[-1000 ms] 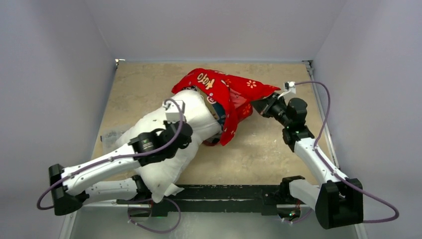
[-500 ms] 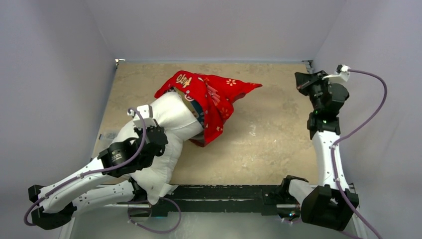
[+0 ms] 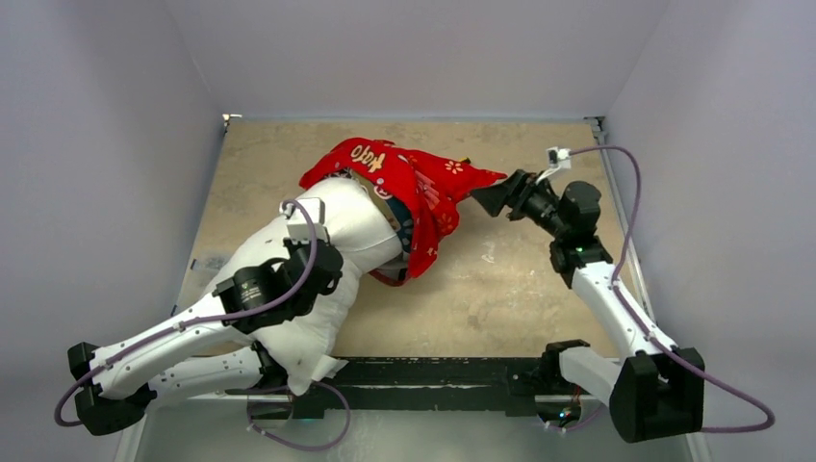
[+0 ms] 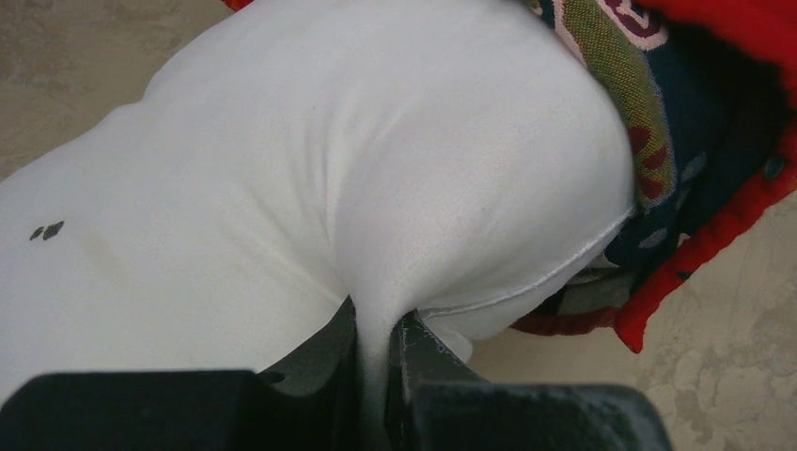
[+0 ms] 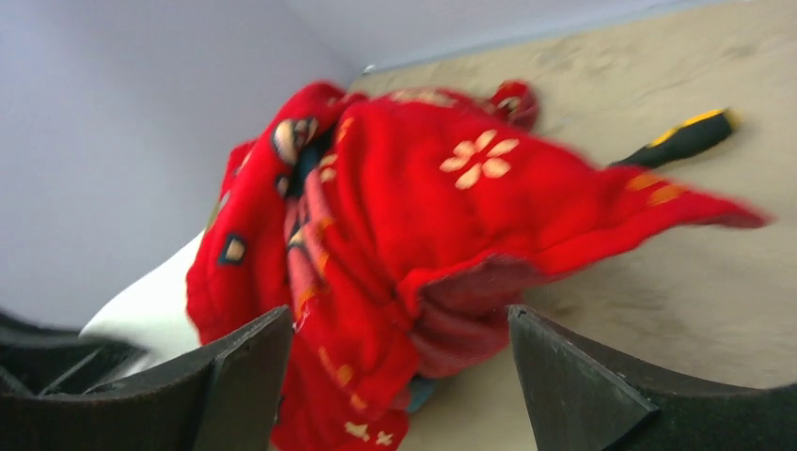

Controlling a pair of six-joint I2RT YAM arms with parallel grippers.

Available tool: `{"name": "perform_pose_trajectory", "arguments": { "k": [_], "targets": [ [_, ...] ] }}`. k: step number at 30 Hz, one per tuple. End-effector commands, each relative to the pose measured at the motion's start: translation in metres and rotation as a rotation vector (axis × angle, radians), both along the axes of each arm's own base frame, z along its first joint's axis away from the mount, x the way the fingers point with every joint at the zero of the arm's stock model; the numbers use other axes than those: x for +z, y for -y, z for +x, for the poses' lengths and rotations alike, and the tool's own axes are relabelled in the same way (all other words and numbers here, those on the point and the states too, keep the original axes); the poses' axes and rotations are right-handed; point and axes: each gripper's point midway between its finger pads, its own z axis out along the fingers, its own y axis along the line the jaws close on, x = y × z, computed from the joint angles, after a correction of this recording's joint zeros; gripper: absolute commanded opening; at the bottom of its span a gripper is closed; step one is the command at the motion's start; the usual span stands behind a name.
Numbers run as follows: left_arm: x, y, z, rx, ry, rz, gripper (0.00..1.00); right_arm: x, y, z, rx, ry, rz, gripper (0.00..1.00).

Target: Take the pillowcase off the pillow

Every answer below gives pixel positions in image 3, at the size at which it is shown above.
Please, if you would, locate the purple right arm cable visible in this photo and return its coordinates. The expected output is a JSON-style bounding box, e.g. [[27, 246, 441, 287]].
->
[[545, 144, 778, 436]]

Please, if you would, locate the aluminium front frame rail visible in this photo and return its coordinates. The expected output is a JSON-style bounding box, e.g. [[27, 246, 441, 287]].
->
[[116, 353, 703, 461]]

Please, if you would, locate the white pillow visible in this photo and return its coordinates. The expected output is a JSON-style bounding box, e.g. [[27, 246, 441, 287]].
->
[[210, 176, 404, 397]]

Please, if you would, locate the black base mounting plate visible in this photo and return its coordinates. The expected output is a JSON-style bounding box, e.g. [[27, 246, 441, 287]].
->
[[226, 355, 603, 419]]

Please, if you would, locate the red printed pillowcase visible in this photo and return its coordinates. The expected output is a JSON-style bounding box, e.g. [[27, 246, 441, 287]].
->
[[299, 138, 507, 286]]

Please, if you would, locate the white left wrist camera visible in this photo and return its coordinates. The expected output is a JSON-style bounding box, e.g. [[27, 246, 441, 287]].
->
[[280, 197, 330, 243]]

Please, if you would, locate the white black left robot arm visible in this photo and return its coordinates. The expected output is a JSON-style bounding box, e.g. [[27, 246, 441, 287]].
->
[[60, 239, 344, 436]]

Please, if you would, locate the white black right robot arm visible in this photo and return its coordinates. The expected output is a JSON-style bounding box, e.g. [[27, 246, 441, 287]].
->
[[471, 170, 704, 443]]

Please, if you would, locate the metal corner bracket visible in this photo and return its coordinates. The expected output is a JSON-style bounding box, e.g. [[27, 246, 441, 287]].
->
[[222, 114, 243, 132]]

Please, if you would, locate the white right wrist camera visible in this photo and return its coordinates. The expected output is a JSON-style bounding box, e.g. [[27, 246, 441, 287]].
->
[[535, 146, 572, 185]]

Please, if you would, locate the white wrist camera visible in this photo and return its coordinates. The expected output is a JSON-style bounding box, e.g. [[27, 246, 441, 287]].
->
[[535, 146, 572, 185], [280, 197, 330, 243]]

